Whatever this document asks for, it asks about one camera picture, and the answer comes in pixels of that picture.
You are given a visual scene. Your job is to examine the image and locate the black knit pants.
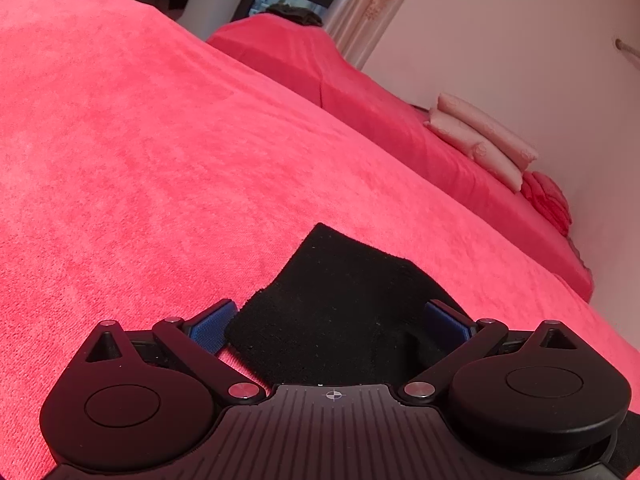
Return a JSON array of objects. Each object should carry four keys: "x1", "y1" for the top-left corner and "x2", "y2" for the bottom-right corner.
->
[{"x1": 226, "y1": 223, "x2": 462, "y2": 386}]

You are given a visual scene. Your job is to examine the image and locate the dark clothing on far bed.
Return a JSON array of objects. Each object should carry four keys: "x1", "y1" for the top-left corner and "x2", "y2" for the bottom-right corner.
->
[{"x1": 265, "y1": 3, "x2": 323, "y2": 27}]

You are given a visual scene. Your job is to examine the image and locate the folded red blanket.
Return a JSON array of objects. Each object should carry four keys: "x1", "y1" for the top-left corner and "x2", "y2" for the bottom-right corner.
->
[{"x1": 521, "y1": 171, "x2": 573, "y2": 237}]

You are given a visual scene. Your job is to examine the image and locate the near pink bed blanket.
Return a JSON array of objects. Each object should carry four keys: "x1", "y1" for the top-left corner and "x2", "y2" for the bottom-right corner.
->
[{"x1": 1, "y1": 0, "x2": 639, "y2": 479}]

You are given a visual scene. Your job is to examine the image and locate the lower pink pillow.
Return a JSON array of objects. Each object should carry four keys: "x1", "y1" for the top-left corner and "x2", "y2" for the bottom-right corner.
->
[{"x1": 425, "y1": 108, "x2": 523, "y2": 193}]

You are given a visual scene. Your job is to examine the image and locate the pink pillow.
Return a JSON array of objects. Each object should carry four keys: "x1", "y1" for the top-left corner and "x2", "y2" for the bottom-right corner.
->
[
  {"x1": 425, "y1": 108, "x2": 523, "y2": 193},
  {"x1": 437, "y1": 93, "x2": 538, "y2": 171}
]

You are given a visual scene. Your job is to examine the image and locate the upper pink pillow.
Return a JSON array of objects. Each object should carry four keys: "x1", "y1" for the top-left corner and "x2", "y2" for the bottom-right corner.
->
[{"x1": 437, "y1": 93, "x2": 538, "y2": 171}]

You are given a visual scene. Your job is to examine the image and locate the far pink bed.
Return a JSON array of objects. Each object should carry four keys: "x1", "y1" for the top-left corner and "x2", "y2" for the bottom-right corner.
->
[{"x1": 207, "y1": 13, "x2": 594, "y2": 300}]

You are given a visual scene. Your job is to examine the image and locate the pink patterned curtain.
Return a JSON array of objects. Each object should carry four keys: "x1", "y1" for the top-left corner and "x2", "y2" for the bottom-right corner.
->
[{"x1": 323, "y1": 0, "x2": 405, "y2": 70}]

